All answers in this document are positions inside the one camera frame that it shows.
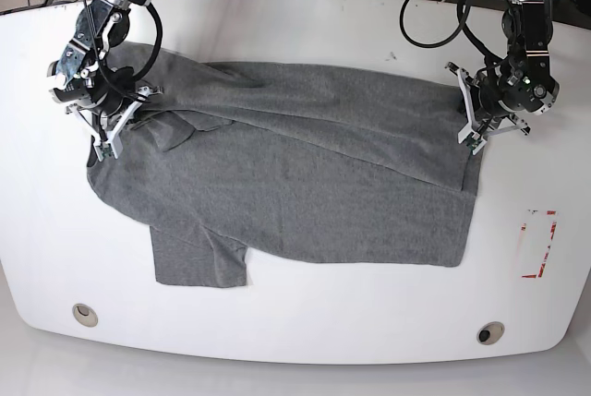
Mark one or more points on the right table cable grommet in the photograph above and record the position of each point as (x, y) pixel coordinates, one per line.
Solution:
(490, 333)

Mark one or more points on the grey t-shirt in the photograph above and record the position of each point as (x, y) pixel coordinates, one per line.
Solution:
(319, 164)

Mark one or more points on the left table cable grommet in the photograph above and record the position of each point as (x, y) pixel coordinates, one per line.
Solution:
(85, 315)

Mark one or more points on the red tape rectangle marking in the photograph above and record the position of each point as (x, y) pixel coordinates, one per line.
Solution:
(535, 240)

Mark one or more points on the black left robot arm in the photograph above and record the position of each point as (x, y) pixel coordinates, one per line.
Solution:
(519, 82)

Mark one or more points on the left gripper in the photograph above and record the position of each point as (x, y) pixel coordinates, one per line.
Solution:
(479, 120)

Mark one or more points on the table cable grommet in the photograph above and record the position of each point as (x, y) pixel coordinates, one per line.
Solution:
(490, 333)
(85, 315)

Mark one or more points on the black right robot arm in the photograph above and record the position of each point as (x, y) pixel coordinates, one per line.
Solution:
(101, 26)

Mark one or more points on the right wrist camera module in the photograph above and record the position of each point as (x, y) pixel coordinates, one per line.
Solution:
(107, 149)

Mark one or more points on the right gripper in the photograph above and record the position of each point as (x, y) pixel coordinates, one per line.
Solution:
(103, 112)

